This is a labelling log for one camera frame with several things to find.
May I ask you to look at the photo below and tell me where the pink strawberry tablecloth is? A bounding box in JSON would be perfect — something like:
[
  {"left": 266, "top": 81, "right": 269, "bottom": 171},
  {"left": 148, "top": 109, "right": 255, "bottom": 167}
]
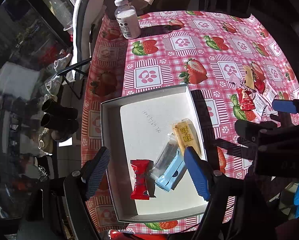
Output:
[{"left": 80, "top": 10, "right": 299, "bottom": 235}]

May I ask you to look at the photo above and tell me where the folding chair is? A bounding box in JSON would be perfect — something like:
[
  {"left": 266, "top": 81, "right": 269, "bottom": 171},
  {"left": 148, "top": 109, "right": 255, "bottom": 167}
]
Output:
[{"left": 57, "top": 0, "right": 106, "bottom": 99}]

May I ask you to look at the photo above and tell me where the red candy wrapper in box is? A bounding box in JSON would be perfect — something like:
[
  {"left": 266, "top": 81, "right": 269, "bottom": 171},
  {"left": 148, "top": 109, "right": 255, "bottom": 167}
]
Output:
[{"left": 131, "top": 159, "right": 155, "bottom": 200}]

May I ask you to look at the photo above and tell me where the yellow rice cracker packet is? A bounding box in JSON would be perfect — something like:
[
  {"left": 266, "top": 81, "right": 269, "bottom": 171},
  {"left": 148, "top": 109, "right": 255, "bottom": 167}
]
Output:
[{"left": 172, "top": 119, "right": 203, "bottom": 159}]

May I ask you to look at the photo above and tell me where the clear silver snack packet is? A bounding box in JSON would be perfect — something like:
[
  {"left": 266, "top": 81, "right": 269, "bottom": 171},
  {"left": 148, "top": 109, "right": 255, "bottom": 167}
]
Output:
[{"left": 148, "top": 133, "right": 179, "bottom": 180}]

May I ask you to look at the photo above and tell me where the light blue snack packet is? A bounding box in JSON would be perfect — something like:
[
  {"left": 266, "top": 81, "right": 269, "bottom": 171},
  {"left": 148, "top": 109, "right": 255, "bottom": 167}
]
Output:
[{"left": 155, "top": 148, "right": 186, "bottom": 192}]

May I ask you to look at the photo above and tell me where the white cranberry snack packet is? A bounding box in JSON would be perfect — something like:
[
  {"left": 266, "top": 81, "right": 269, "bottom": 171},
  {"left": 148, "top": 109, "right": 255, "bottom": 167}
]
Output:
[{"left": 252, "top": 93, "right": 267, "bottom": 120}]

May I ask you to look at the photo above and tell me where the pink snack stick packet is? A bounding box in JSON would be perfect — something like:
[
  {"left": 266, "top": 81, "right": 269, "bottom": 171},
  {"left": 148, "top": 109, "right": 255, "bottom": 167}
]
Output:
[{"left": 229, "top": 74, "right": 254, "bottom": 93}]

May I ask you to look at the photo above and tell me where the red foil candy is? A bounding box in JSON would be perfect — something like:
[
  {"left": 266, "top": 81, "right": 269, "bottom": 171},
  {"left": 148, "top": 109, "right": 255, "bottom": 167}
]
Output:
[{"left": 236, "top": 88, "right": 255, "bottom": 111}]

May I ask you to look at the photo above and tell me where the gold snack packet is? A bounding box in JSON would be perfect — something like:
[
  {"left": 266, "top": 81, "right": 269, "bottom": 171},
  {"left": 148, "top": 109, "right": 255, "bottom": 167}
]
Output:
[{"left": 243, "top": 65, "right": 255, "bottom": 90}]

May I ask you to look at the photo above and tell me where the white cardboard box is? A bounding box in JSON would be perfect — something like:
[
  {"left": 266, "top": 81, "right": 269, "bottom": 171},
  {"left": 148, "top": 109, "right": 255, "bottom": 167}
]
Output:
[{"left": 100, "top": 85, "right": 207, "bottom": 223}]

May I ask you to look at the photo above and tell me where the small red snack packet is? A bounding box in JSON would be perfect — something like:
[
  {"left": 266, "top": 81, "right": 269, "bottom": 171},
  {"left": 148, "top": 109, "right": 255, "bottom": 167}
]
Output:
[{"left": 254, "top": 76, "right": 265, "bottom": 94}]

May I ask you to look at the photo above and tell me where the white plastic bottle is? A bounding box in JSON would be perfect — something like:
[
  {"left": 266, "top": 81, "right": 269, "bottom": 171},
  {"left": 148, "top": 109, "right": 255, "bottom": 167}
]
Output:
[{"left": 114, "top": 0, "right": 141, "bottom": 40}]

